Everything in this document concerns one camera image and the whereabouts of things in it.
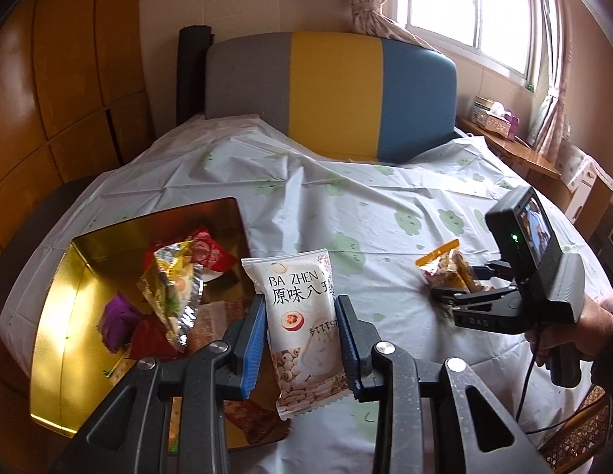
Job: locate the red white snack packet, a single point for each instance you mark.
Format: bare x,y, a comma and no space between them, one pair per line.
210,252

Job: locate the beige side curtain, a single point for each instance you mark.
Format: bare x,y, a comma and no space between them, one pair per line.
548,123

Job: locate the clear yellow-edged snack bag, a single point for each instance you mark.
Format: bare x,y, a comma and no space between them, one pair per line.
449,271

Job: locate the patterned brown rug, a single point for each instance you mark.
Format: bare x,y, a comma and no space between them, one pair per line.
578,434

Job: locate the black rolled mat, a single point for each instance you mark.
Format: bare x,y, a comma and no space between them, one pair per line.
192,74

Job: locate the wooden side desk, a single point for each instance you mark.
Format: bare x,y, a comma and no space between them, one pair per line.
523,158

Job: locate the gold maroon tin box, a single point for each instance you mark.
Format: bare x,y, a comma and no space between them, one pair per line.
74,306

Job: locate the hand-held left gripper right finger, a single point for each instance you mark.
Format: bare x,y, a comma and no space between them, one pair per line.
351,350

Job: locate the white patterned box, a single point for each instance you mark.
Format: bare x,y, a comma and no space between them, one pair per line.
580,177

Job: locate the clear rice cake packet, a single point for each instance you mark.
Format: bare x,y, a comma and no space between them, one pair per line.
215,318

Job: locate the wooden wardrobe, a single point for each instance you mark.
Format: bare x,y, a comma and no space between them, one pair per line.
64,59

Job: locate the white printed snack packet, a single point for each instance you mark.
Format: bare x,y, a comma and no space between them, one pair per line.
301,306

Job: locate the woven tissue box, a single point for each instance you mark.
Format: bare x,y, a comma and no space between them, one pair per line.
489,117

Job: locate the small purple box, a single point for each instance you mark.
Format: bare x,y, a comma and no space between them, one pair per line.
511,126

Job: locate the plain red snack packet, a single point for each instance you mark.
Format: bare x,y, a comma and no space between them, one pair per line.
148,340

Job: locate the purple snack packet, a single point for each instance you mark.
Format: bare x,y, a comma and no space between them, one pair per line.
121,323

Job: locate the gold green foil packet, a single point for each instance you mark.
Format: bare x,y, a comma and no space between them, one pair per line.
170,286

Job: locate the person's right hand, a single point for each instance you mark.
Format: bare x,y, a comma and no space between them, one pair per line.
583,326

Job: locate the window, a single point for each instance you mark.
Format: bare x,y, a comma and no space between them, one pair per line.
459,5

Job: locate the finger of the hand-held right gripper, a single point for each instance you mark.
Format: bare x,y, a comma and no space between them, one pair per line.
491,271
479,308

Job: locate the beige tied curtain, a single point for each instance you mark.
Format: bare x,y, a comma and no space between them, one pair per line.
370,15

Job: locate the white cloud print sheet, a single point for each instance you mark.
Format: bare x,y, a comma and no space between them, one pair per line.
385,197

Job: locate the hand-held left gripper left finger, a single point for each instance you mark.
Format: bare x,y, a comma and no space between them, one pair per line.
249,345

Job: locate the grey yellow blue headboard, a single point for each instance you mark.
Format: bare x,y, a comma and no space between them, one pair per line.
336,94

